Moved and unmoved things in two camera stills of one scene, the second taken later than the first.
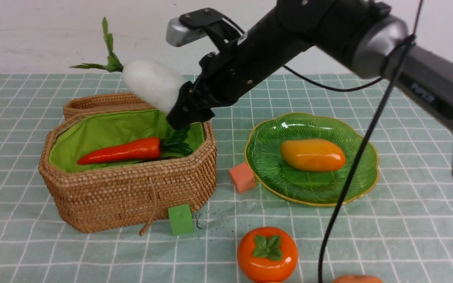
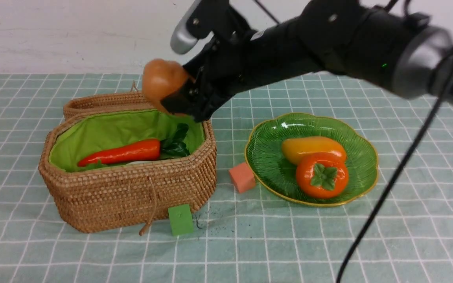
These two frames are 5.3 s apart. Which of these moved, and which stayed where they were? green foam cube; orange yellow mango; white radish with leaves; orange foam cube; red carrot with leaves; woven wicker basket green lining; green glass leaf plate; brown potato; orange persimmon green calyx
Moved: brown potato; orange persimmon green calyx; white radish with leaves
Stayed: orange foam cube; green glass leaf plate; red carrot with leaves; orange yellow mango; green foam cube; woven wicker basket green lining
